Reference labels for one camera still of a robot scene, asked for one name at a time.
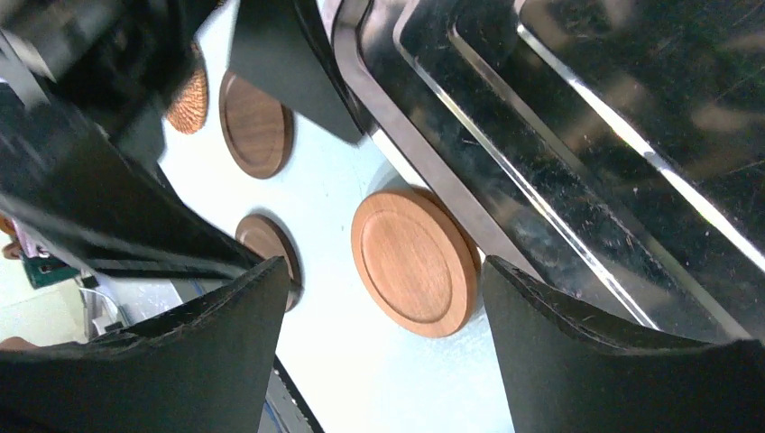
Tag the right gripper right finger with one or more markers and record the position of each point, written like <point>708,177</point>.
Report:
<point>568,366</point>

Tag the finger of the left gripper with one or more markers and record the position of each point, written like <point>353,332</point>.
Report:
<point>282,48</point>

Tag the metal tray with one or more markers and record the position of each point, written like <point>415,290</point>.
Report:
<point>614,148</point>

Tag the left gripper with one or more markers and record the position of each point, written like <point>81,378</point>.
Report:
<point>122,64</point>

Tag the dark wood coaster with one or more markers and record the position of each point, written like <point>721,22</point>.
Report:
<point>258,130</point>
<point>265,236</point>

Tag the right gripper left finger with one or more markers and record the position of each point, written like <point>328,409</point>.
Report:
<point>203,366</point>

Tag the light wood coaster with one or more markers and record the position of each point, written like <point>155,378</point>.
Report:
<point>415,261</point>

